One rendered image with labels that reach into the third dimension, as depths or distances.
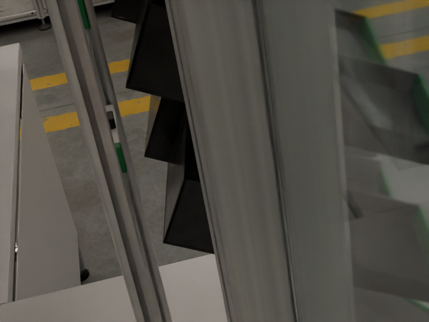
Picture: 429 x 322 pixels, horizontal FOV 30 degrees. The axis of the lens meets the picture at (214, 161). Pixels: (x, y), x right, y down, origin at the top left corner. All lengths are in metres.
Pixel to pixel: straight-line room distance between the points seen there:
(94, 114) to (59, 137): 3.02
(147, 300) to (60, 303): 0.70
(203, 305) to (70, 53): 0.80
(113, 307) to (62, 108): 2.55
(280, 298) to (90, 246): 2.75
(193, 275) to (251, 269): 1.20
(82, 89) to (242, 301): 0.43
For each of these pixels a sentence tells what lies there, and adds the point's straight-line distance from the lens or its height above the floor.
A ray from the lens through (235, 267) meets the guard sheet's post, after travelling 0.16.
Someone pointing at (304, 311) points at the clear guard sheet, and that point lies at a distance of 0.16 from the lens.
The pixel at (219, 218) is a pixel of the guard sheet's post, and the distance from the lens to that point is 0.15.
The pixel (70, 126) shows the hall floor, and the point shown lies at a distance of 3.67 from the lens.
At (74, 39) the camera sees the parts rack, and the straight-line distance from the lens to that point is 0.57.
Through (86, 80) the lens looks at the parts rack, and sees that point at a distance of 0.57.
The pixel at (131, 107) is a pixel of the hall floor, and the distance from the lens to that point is 3.70.
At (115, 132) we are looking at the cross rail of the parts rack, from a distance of 0.89.
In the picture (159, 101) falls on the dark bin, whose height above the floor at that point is 1.37.
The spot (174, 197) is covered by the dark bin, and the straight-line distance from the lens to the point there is 0.72.
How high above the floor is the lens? 1.75
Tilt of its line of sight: 33 degrees down
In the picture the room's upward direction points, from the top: 10 degrees counter-clockwise
